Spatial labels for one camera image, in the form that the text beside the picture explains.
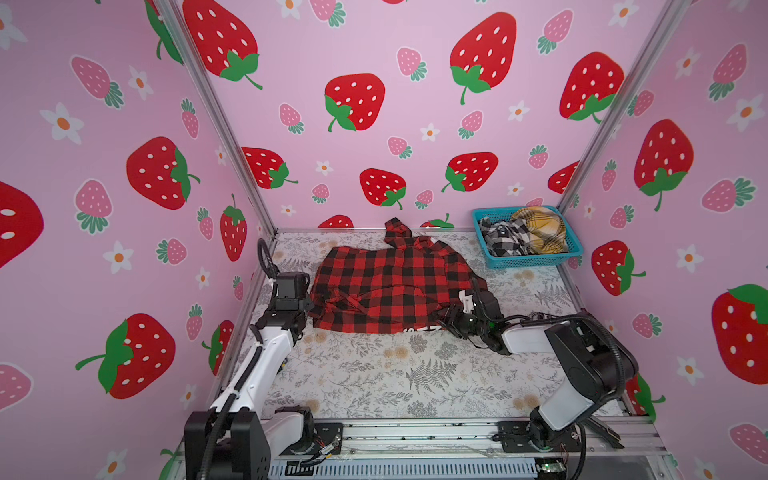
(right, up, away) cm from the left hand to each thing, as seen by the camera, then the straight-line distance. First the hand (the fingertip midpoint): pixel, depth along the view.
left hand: (294, 294), depth 84 cm
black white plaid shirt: (+70, +18, +22) cm, 75 cm away
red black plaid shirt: (+35, +1, +20) cm, 40 cm away
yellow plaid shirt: (+85, +20, +23) cm, 90 cm away
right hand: (+41, -8, +7) cm, 43 cm away
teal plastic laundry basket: (+72, +28, +31) cm, 83 cm away
